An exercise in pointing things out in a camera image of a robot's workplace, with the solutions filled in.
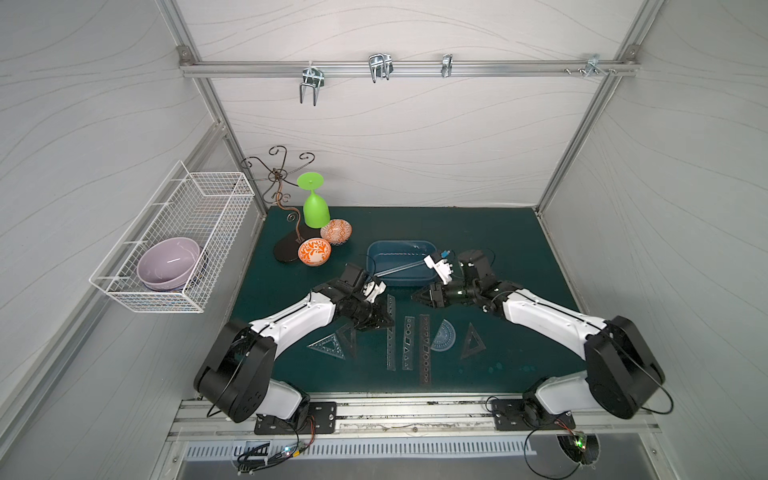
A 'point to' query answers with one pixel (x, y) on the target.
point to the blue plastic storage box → (387, 255)
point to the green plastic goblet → (315, 210)
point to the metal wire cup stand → (287, 247)
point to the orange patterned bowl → (314, 252)
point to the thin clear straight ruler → (376, 275)
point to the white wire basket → (206, 206)
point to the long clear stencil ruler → (391, 336)
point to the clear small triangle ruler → (329, 345)
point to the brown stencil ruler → (425, 349)
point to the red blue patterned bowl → (337, 232)
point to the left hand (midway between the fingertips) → (395, 325)
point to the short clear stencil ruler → (408, 344)
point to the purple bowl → (167, 264)
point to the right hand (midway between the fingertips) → (414, 295)
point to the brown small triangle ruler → (474, 344)
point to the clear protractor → (445, 337)
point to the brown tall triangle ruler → (348, 334)
